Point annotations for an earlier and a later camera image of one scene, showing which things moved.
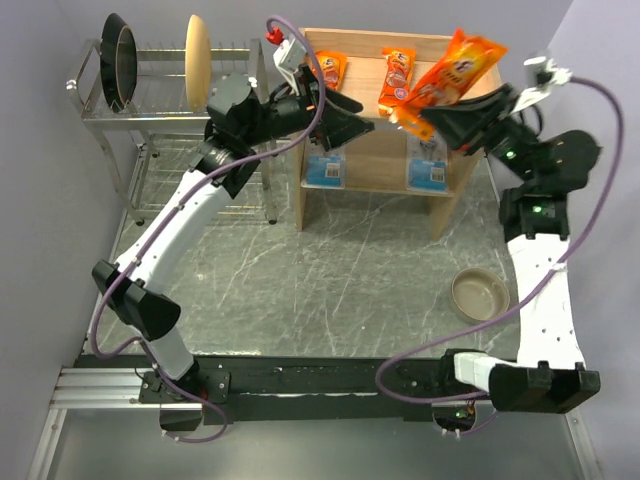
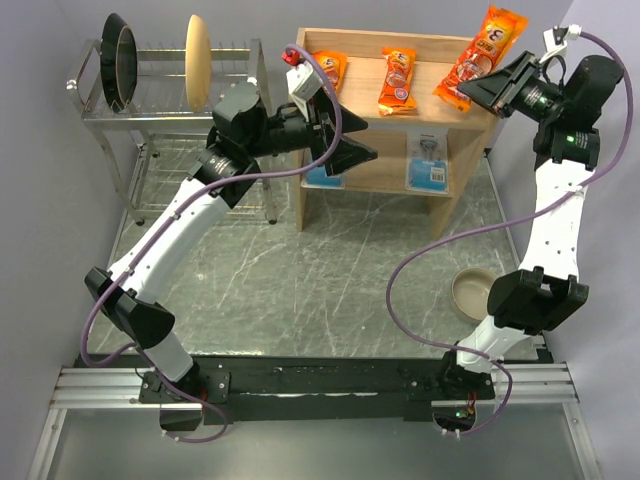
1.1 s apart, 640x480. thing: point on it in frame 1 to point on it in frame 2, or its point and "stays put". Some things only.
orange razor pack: x=469 y=59 to x=499 y=33
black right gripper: x=459 y=123 to x=498 y=89
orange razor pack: x=333 y=69 stays put
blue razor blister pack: x=325 y=171 stays put
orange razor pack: x=397 y=77 stays put
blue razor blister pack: x=427 y=164 stays put
